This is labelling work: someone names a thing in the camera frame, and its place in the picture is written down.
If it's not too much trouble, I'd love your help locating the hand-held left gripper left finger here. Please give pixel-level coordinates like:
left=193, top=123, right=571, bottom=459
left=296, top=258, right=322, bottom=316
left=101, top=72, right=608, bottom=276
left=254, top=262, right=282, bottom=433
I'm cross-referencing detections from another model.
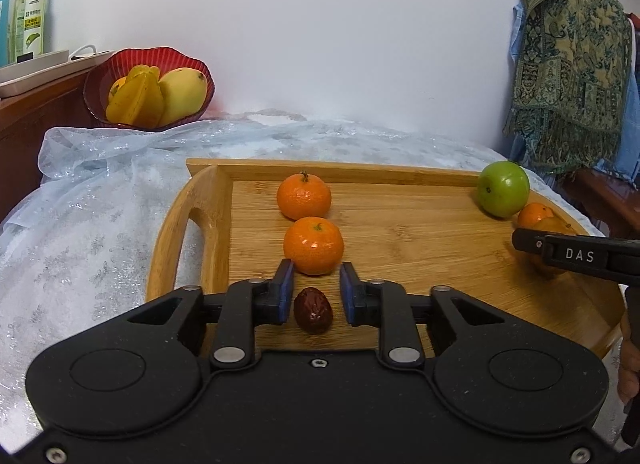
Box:
left=127, top=258, right=296, bottom=370

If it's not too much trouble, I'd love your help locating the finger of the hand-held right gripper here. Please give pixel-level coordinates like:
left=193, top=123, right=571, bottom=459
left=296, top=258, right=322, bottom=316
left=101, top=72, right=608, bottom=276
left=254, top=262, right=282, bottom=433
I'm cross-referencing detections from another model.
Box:
left=511, top=227, right=549, bottom=260

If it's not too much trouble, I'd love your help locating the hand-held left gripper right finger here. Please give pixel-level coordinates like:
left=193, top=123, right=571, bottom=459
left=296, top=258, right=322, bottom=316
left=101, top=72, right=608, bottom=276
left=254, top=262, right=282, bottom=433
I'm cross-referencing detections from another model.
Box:
left=339, top=261, right=506, bottom=370

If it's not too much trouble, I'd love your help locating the large orange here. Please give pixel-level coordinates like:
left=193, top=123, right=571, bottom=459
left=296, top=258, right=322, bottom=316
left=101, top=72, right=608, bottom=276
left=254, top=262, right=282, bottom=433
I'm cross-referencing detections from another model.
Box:
left=520, top=217, right=578, bottom=279

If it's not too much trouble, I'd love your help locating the dried red date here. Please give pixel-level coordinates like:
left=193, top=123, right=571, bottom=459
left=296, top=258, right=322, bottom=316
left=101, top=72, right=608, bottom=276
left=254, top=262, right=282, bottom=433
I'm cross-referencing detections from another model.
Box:
left=293, top=287, right=333, bottom=335

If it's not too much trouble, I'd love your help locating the green round fruit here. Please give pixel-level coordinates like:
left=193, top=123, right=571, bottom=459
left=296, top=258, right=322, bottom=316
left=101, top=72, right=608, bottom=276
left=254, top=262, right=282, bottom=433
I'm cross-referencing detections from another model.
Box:
left=476, top=161, right=530, bottom=219

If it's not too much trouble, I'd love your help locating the wooden serving tray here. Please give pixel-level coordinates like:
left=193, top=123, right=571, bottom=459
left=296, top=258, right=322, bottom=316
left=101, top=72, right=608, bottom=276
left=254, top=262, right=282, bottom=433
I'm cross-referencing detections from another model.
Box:
left=145, top=158, right=626, bottom=360

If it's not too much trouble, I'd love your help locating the small mandarin with stem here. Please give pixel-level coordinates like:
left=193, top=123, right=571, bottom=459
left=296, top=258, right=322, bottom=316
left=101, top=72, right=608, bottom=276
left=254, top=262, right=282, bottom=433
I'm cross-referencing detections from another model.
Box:
left=277, top=171, right=332, bottom=221

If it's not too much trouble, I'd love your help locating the person's right hand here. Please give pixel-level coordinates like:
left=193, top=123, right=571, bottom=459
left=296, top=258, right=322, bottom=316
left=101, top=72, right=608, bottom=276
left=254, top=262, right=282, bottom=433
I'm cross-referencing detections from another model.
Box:
left=616, top=311, right=640, bottom=407

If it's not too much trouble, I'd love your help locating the dark wooden side table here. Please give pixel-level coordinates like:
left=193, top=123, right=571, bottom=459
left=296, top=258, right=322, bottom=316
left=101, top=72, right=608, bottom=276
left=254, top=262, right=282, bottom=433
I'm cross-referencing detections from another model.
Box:
left=557, top=167, right=640, bottom=245

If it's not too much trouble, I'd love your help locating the green patterned fringed shawl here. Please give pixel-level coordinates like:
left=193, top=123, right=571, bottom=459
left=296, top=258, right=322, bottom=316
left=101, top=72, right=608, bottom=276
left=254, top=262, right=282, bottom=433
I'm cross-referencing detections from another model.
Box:
left=502, top=0, right=633, bottom=177

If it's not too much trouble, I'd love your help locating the silver snowflake lace cloth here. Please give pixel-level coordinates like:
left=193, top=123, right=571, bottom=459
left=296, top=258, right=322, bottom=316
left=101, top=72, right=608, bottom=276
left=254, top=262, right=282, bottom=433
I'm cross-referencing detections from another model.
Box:
left=0, top=109, right=616, bottom=450

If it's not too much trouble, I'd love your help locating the yellow mango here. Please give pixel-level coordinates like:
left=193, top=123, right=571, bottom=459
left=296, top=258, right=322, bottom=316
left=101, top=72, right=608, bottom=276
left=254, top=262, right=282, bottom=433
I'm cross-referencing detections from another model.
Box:
left=158, top=68, right=209, bottom=125

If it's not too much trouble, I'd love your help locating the yellow starfruit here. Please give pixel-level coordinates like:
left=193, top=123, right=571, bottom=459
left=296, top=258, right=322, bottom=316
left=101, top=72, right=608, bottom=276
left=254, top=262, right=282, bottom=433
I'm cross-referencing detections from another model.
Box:
left=105, top=65, right=166, bottom=127

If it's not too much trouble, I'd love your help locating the red glass fruit bowl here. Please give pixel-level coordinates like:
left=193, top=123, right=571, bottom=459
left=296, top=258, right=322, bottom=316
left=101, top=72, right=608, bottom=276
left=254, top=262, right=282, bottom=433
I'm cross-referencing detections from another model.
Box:
left=83, top=47, right=216, bottom=132

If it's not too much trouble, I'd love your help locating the brown wooden cabinet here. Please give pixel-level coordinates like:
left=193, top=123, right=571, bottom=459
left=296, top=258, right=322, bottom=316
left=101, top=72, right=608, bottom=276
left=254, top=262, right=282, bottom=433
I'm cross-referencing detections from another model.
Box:
left=0, top=57, right=108, bottom=222

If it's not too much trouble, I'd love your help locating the white plastic tray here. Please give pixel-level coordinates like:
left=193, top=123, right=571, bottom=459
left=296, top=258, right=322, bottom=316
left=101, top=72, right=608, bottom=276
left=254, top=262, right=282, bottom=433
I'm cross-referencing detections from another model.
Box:
left=0, top=48, right=70, bottom=98

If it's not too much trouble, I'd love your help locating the green plastic bottle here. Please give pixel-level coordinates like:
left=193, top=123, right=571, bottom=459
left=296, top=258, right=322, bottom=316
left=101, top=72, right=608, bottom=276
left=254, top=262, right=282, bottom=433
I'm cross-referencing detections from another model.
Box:
left=14, top=0, right=51, bottom=62

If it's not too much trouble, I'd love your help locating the blue plastic bottle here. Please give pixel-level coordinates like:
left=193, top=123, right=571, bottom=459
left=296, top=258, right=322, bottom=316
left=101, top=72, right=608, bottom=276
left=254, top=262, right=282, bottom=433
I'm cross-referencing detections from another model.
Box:
left=0, top=0, right=12, bottom=66

